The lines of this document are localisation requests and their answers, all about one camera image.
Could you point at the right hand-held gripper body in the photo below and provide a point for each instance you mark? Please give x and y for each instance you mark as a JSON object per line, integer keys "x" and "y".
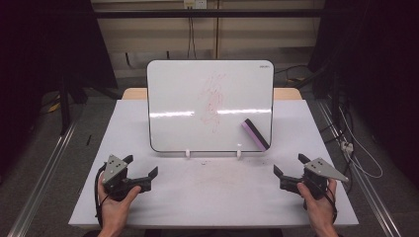
{"x": 321, "y": 169}

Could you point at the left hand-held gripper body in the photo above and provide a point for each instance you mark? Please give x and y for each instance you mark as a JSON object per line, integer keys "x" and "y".
{"x": 114, "y": 169}

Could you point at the purple and black board eraser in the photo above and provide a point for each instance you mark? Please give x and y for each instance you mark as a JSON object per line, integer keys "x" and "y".
{"x": 255, "y": 134}

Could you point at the white dry-erase board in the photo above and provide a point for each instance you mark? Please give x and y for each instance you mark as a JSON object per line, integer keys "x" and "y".
{"x": 178, "y": 85}

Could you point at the person's right hand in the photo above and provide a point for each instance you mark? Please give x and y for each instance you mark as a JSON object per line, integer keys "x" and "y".
{"x": 318, "y": 210}

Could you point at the person's left hand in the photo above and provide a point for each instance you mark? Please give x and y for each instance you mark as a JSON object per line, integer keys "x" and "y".
{"x": 113, "y": 212}

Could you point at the small black stick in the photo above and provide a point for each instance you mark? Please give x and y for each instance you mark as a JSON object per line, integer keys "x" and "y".
{"x": 88, "y": 140}

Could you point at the white board stand foot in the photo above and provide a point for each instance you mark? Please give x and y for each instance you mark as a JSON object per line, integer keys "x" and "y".
{"x": 187, "y": 154}

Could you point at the white cylindrical cap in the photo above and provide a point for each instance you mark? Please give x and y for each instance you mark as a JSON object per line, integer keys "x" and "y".
{"x": 238, "y": 154}

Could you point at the white table cover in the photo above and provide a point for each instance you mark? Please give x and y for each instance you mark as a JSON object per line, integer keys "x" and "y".
{"x": 210, "y": 197}

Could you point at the black curtain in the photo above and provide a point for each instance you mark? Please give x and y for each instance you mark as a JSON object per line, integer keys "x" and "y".
{"x": 39, "y": 39}
{"x": 378, "y": 49}

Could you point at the metal floor rail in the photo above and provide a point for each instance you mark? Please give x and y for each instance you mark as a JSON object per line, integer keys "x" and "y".
{"x": 42, "y": 177}
{"x": 372, "y": 194}

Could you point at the black horizontal frame bar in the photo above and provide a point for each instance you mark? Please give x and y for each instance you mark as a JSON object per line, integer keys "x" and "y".
{"x": 164, "y": 13}

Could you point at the white wall socket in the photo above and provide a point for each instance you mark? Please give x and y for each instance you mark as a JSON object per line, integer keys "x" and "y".
{"x": 195, "y": 3}

